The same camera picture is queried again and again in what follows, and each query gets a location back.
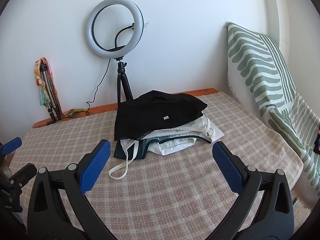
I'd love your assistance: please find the white and green garment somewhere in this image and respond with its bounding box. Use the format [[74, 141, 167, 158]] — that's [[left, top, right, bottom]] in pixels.
[[108, 114, 224, 180]]

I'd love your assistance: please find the white ring light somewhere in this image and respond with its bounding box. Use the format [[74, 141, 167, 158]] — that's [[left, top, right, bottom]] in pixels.
[[86, 0, 144, 59]]

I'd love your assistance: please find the beige plaid bed cover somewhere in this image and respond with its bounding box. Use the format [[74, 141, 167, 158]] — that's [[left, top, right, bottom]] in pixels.
[[10, 92, 303, 239]]

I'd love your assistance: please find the green striped white cushion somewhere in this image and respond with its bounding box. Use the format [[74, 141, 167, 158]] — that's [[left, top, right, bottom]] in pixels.
[[227, 22, 319, 193]]

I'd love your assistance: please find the black power cable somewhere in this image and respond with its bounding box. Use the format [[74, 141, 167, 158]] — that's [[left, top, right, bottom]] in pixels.
[[46, 59, 118, 126]]

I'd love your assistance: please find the grey folded tripod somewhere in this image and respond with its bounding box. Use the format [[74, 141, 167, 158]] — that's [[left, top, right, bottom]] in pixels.
[[40, 60, 61, 125]]

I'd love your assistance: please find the colourful orange-blue scarf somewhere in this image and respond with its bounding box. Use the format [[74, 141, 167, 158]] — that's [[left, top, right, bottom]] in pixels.
[[34, 57, 89, 125]]

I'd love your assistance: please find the black sheer blouse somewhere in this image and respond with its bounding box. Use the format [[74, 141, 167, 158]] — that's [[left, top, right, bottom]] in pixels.
[[114, 90, 207, 141]]

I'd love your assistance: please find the black ring light tripod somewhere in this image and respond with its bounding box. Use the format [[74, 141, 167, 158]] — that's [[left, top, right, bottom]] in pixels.
[[115, 57, 133, 105]]

